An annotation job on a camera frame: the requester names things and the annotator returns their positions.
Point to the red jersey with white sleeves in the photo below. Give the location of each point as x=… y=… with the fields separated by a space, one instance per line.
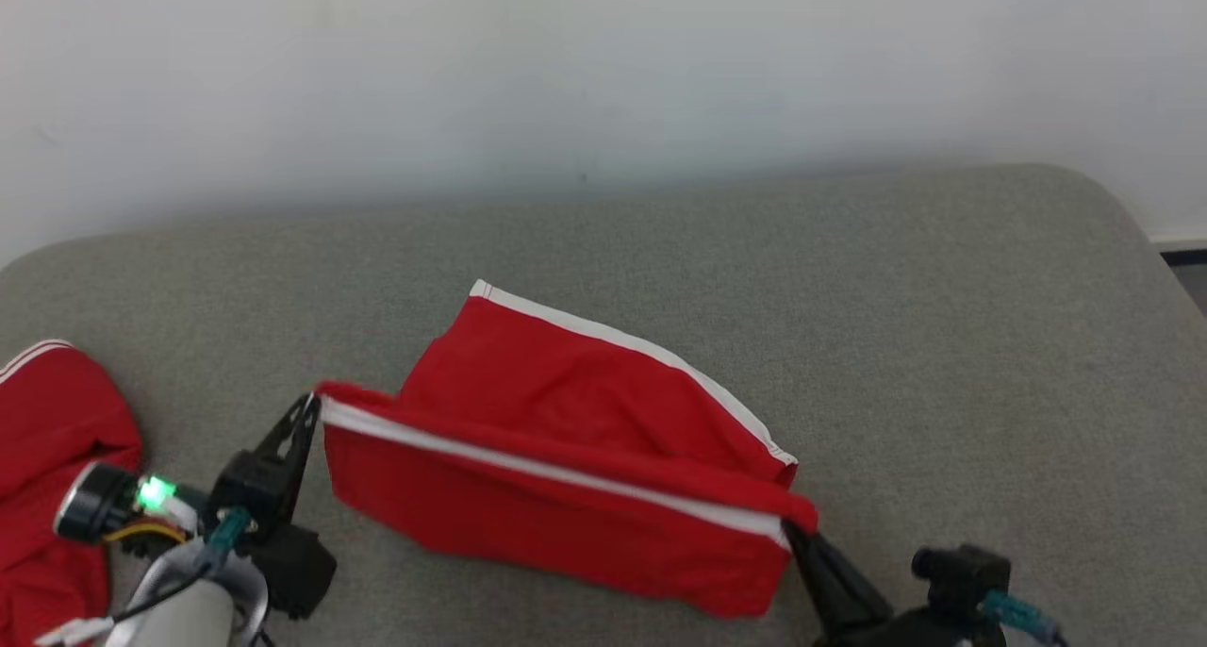
x=57 y=439

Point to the white wall baseboard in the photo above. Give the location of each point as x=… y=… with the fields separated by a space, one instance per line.
x=1183 y=243

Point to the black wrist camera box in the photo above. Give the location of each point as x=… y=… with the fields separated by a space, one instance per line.
x=250 y=487
x=962 y=576

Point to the grey fabric sofa cushion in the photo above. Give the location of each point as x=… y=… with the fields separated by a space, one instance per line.
x=849 y=345

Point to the red shorts with white stripe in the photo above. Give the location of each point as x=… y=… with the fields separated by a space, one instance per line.
x=566 y=421

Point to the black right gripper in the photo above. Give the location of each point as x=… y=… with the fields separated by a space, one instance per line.
x=905 y=633

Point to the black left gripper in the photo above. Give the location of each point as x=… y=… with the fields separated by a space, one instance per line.
x=297 y=572

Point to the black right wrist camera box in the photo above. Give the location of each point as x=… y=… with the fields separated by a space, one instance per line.
x=962 y=576

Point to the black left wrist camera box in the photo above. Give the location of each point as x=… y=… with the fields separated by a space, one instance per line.
x=250 y=487

